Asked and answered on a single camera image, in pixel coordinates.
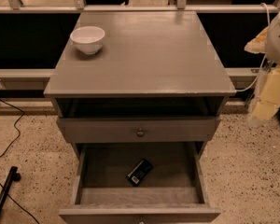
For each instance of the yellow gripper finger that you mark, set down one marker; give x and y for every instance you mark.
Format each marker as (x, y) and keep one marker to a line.
(269, 98)
(257, 45)

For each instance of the dark blueberry rxbar wrapper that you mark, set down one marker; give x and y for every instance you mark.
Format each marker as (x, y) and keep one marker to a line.
(137, 174)

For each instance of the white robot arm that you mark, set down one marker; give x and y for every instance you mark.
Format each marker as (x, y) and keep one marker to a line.
(268, 43)

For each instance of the grey wooden drawer cabinet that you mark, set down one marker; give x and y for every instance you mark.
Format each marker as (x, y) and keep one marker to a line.
(152, 65)

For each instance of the closed grey top drawer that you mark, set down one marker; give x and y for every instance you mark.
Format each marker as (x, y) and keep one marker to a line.
(124, 130)

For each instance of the round brass drawer knob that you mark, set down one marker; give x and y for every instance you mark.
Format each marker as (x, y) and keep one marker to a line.
(140, 133)

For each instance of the open grey middle drawer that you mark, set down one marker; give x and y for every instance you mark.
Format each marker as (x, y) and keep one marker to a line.
(171, 193)

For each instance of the white ceramic bowl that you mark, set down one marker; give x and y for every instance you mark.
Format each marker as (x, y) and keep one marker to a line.
(88, 39)

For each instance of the black stand leg with wheel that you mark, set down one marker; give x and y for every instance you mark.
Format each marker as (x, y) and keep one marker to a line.
(12, 176)

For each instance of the aluminium frame rail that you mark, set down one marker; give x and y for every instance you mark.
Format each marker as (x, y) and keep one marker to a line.
(77, 6)

